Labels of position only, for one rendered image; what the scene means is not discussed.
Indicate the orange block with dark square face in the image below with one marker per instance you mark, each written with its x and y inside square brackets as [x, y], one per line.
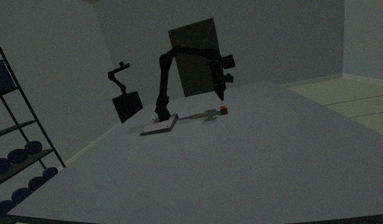
[223, 110]

